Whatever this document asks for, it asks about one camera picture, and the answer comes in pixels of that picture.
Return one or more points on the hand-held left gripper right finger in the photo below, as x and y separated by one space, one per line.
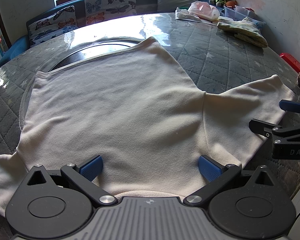
210 168

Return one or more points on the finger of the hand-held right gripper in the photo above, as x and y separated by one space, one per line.
262 127
291 105

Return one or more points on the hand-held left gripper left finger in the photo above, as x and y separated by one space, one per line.
91 168

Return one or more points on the cream t-shirt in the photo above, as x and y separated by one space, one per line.
119 110

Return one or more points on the red box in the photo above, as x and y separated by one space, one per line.
292 62

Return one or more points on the grey quilted table cover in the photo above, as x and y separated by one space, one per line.
215 55

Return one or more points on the green patterned cloth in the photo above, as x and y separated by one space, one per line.
245 30

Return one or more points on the clear plastic box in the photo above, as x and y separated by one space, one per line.
236 12

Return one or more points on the orange plush toy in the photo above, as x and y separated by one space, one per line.
231 4

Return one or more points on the pink and white bag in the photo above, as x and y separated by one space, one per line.
202 10

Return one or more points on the white plastic bag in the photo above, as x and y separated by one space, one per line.
185 15

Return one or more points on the blue sofa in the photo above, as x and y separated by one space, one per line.
17 47

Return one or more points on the butterfly print cushion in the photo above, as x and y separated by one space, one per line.
109 5
54 25

